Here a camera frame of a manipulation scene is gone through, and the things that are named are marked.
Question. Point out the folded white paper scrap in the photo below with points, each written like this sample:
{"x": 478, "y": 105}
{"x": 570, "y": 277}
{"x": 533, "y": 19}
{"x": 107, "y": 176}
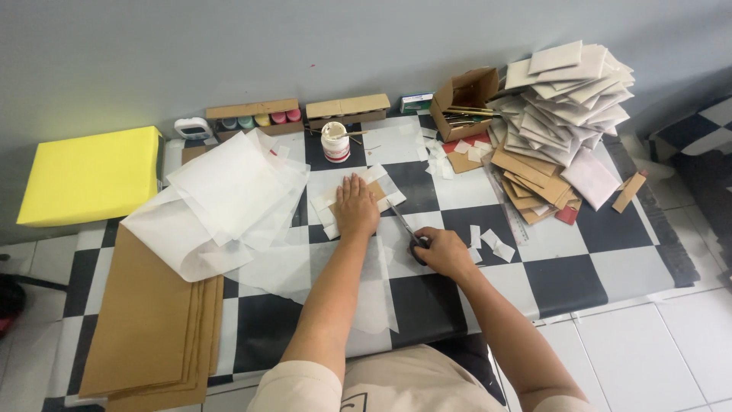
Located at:
{"x": 498, "y": 246}

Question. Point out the pink paint bottle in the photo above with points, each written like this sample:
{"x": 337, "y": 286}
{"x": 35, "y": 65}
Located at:
{"x": 278, "y": 118}

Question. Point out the black red object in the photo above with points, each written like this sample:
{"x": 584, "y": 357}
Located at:
{"x": 10, "y": 303}

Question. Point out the brown card square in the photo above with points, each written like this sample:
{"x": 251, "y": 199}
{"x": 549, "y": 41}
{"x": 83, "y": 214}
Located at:
{"x": 460, "y": 162}

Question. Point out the red card piece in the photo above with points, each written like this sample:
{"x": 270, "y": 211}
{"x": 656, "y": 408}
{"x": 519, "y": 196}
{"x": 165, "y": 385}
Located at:
{"x": 567, "y": 216}

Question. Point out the red paper sheet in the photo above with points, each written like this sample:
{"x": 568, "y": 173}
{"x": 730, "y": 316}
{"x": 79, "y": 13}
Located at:
{"x": 457, "y": 143}

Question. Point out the green paint bottle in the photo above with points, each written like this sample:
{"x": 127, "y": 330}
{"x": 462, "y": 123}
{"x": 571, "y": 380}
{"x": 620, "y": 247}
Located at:
{"x": 246, "y": 122}

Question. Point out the checkered covered low table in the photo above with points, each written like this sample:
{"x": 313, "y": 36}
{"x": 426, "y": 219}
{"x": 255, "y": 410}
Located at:
{"x": 700, "y": 143}

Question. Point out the person's left hand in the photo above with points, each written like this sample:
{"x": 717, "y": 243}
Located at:
{"x": 355, "y": 213}

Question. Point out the stack of brown paper sheets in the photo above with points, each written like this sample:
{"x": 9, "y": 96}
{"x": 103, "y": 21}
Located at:
{"x": 148, "y": 337}

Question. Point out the narrow white paper scrap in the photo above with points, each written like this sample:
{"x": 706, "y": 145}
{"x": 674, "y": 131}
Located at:
{"x": 475, "y": 236}

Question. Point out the closed long cardboard box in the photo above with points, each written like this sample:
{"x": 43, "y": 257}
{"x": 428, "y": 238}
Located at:
{"x": 347, "y": 107}

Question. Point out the clear plastic ruler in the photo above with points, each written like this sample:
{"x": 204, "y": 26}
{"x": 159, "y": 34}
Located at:
{"x": 512, "y": 220}

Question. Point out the translucent white paper sheet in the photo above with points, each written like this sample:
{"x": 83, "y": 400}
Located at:
{"x": 366, "y": 292}

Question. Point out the white digital timer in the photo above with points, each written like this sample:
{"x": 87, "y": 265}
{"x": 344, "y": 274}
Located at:
{"x": 193, "y": 129}

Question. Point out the cardboard box of paint bottles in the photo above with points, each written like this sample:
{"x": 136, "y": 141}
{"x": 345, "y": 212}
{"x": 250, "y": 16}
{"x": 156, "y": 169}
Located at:
{"x": 251, "y": 108}

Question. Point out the yellow wrapped box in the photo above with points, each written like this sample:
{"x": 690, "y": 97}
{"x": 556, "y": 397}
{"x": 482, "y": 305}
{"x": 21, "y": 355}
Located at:
{"x": 91, "y": 174}

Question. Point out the pile of white envelopes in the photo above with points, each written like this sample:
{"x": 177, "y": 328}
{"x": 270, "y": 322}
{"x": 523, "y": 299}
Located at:
{"x": 566, "y": 97}

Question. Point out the small blue white box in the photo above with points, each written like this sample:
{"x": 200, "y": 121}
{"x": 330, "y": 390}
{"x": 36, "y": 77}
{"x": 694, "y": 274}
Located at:
{"x": 416, "y": 102}

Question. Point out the stack of brown card pieces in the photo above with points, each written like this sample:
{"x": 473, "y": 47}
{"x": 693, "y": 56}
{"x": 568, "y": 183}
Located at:
{"x": 532, "y": 183}

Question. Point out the grey paint bottle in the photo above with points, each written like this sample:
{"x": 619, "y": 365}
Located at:
{"x": 229, "y": 123}

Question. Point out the open cardboard box of brushes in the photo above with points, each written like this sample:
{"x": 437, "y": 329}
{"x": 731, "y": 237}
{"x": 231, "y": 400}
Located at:
{"x": 457, "y": 123}

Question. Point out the bundle of paint brushes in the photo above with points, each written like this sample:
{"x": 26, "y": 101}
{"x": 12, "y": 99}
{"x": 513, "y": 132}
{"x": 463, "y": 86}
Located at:
{"x": 466, "y": 114}

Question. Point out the heap of white paper scraps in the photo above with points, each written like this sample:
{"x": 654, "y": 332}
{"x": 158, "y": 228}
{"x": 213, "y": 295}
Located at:
{"x": 437, "y": 157}

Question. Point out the white glue jar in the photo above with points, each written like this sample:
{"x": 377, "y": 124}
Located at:
{"x": 335, "y": 146}

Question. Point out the person's right hand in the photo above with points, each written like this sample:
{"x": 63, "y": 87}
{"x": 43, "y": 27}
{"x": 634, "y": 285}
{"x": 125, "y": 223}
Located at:
{"x": 446, "y": 253}

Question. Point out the person's beige shirt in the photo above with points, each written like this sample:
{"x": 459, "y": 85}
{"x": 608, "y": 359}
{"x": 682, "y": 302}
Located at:
{"x": 400, "y": 383}

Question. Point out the brown card strip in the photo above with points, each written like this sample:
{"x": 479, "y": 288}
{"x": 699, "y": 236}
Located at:
{"x": 629, "y": 191}

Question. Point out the stack of white tissue sheets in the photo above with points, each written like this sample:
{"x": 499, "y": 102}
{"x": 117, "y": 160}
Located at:
{"x": 223, "y": 200}

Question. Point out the yellow paint bottle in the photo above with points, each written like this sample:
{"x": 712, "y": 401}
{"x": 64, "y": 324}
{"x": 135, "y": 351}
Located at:
{"x": 262, "y": 120}

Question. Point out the black white checkered table cover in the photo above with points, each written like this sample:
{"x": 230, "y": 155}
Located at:
{"x": 572, "y": 269}

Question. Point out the single white envelope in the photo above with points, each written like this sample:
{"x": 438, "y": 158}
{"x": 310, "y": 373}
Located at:
{"x": 590, "y": 178}

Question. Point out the red paint bottle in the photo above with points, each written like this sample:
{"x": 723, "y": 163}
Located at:
{"x": 293, "y": 115}

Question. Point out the wooden glue stick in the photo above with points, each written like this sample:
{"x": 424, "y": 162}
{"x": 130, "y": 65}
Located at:
{"x": 353, "y": 134}

